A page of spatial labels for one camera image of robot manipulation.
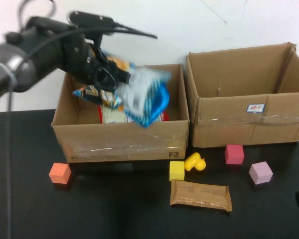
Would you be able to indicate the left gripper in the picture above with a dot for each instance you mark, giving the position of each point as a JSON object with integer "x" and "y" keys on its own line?
{"x": 79, "y": 59}

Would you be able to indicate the blue Vikar shrimp chips bag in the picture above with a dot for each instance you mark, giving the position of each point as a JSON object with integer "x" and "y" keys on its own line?
{"x": 144, "y": 99}

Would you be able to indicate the brown biscuit pack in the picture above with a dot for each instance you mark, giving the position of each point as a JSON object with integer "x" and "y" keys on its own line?
{"x": 200, "y": 195}

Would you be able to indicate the red and light-blue snack bag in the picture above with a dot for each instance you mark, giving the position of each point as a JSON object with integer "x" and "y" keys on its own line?
{"x": 112, "y": 115}

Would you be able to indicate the lilac foam cube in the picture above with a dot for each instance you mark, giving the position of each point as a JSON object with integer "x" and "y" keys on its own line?
{"x": 260, "y": 174}

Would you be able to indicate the cardboard box with F2 print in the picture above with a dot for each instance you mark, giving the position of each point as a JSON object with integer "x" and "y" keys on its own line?
{"x": 114, "y": 144}

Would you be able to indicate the pink foam cube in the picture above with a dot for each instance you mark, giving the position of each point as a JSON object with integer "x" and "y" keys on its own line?
{"x": 234, "y": 155}

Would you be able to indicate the white handwritten label sticker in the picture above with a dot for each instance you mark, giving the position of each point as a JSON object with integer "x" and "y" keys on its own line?
{"x": 255, "y": 107}

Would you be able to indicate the cardboard box with white label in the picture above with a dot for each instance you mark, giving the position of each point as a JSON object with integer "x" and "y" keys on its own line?
{"x": 226, "y": 129}

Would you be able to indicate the orange foam cube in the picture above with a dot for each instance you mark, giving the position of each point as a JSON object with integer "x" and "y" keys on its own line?
{"x": 59, "y": 174}

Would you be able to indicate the yellow foam cube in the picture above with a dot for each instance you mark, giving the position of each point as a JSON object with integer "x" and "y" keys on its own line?
{"x": 177, "y": 171}

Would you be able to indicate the yellow rubber duck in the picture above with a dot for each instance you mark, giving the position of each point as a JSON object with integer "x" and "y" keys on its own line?
{"x": 193, "y": 163}

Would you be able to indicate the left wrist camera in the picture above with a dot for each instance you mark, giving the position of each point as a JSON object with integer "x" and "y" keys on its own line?
{"x": 89, "y": 20}

